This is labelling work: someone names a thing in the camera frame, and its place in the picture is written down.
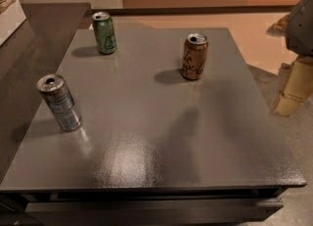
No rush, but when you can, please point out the silver blue can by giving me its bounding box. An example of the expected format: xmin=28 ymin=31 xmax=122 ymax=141
xmin=36 ymin=74 xmax=81 ymax=132

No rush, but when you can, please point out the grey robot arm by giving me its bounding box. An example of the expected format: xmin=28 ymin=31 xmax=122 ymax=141
xmin=273 ymin=0 xmax=313 ymax=116

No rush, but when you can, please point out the green soda can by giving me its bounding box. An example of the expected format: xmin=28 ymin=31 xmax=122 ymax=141
xmin=92 ymin=12 xmax=116 ymax=55

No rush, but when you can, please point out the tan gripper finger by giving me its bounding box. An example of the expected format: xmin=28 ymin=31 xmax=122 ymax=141
xmin=273 ymin=56 xmax=313 ymax=116

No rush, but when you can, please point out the white box at left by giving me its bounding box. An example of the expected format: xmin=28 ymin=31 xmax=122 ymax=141
xmin=0 ymin=0 xmax=26 ymax=46

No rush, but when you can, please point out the orange La Croix can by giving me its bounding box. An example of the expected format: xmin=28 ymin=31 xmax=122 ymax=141
xmin=181 ymin=32 xmax=208 ymax=80

